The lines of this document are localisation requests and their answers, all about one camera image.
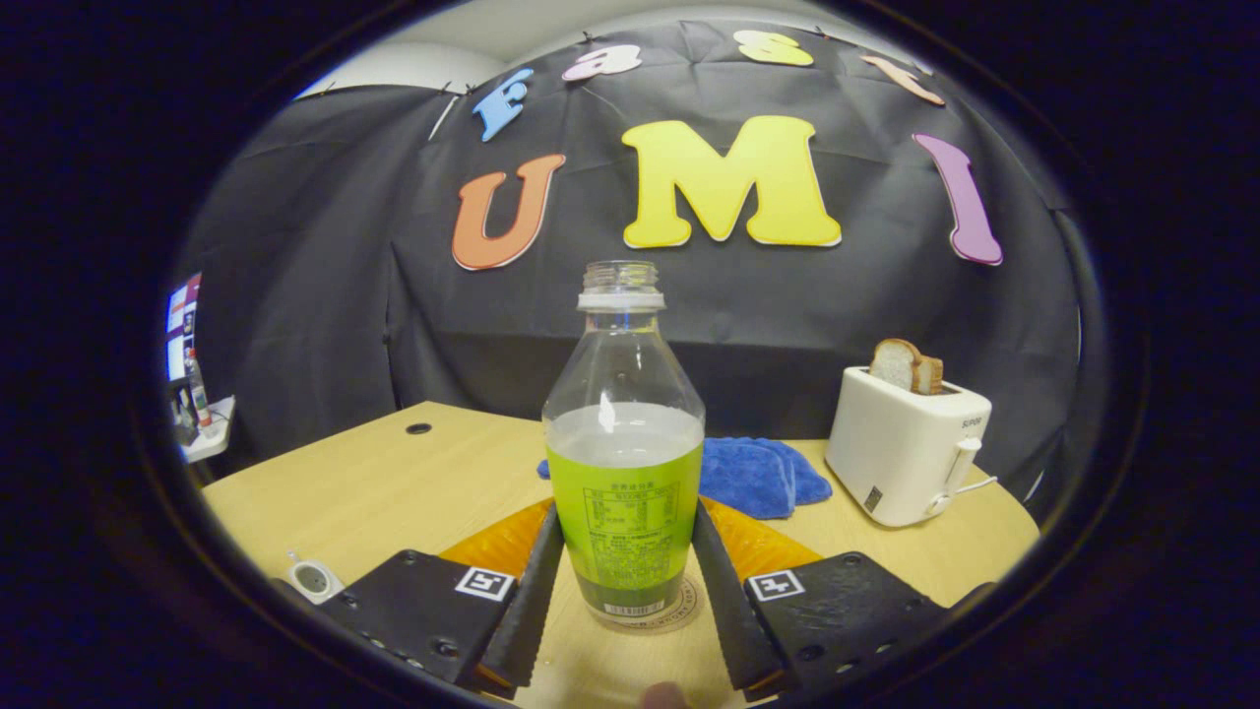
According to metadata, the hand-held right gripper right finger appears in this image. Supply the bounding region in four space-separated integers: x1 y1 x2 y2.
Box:
689 496 952 703

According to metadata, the white side table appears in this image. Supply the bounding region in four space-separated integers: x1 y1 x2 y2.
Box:
179 395 238 465

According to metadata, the round wooden coaster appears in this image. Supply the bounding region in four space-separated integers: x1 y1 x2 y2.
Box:
590 575 703 635

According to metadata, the white toaster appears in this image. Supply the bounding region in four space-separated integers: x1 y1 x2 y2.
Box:
824 365 994 529

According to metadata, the blue towel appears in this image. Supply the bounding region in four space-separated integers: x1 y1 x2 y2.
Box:
535 436 835 522

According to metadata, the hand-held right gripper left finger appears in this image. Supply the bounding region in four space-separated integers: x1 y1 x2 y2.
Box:
319 496 568 696

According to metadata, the white teacup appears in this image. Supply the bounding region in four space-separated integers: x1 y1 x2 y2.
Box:
284 550 347 606

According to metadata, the green label water bottle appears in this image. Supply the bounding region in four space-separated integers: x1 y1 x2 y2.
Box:
541 259 708 623

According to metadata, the computer monitor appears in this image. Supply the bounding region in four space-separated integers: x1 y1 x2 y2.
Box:
163 273 204 384

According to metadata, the black backdrop cloth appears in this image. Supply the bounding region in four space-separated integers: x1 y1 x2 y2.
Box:
170 18 1096 505

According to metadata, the small red cap bottle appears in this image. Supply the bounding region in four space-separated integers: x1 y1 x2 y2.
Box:
187 347 214 427

